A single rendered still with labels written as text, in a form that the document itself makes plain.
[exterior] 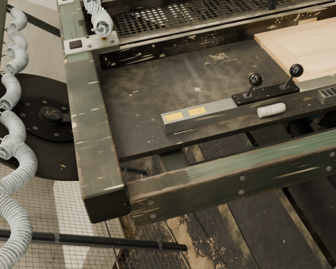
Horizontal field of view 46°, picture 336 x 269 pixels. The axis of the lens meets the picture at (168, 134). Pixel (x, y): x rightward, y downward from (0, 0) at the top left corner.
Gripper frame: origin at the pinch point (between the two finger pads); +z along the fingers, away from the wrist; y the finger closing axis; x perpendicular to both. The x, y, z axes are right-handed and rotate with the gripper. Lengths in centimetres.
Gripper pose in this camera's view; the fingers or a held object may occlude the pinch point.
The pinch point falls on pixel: (272, 5)
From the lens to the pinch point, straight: 168.4
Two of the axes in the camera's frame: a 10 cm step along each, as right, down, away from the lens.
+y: -9.6, 2.3, -1.4
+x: 2.6, 6.3, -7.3
